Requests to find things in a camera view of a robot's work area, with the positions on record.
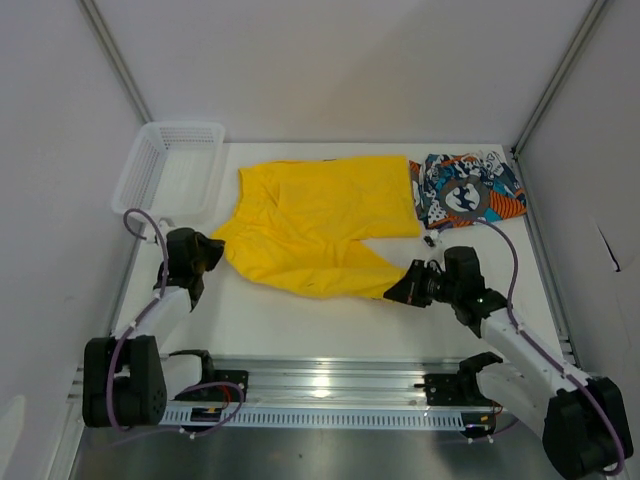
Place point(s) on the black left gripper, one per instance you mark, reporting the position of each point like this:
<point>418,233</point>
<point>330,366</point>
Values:
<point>215,249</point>

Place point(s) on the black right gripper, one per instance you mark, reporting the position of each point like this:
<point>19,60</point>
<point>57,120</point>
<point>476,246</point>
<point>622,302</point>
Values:
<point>408,289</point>

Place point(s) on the yellow shorts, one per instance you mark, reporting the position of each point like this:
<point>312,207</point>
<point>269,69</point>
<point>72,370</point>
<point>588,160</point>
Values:
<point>302,226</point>

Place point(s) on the colourful patterned shorts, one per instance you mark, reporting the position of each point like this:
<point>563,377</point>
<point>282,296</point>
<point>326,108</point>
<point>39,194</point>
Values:
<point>456,190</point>

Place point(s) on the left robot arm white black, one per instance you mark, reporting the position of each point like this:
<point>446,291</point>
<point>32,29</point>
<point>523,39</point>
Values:
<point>126,383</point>

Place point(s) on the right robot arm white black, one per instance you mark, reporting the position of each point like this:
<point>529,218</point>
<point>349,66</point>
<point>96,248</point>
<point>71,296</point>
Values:
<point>579,418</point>

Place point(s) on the white plastic basket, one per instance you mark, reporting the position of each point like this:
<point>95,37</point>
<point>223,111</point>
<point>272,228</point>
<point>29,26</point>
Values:
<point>173,171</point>

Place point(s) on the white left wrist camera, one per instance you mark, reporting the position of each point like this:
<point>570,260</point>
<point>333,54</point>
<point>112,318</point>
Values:
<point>157,229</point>

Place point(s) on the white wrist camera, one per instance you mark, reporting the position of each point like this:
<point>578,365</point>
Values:
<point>433,238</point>
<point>157,229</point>

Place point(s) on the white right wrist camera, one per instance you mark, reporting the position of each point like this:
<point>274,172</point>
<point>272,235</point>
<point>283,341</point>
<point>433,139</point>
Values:
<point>433,238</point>

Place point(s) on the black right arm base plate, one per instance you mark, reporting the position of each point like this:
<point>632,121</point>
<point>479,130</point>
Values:
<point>448,390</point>

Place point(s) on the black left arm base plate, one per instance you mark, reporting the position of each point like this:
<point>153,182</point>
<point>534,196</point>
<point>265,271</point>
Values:
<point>232,380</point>

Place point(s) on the aluminium mounting rail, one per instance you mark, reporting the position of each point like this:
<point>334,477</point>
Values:
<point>321,383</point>

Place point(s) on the slotted grey cable duct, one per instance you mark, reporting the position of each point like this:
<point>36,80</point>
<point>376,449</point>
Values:
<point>369,419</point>

